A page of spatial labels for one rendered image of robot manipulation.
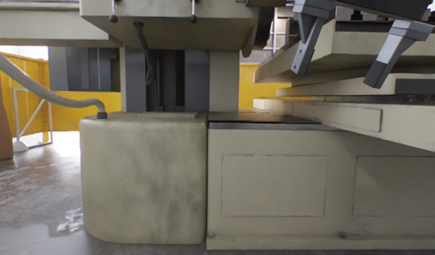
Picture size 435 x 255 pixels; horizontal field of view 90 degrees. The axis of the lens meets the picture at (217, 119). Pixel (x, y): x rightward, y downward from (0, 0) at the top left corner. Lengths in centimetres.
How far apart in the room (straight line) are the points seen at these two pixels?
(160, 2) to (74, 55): 103
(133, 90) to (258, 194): 113
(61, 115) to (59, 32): 268
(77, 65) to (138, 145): 100
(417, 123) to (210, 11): 81
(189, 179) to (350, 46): 83
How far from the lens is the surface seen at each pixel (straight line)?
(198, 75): 163
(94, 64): 186
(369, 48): 81
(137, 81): 172
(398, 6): 40
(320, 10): 35
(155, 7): 107
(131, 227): 126
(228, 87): 163
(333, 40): 75
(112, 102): 372
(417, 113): 75
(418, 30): 44
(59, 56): 200
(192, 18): 98
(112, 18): 106
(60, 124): 415
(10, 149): 340
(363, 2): 37
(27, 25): 166
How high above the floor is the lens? 72
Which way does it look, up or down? 6 degrees down
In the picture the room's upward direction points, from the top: 1 degrees clockwise
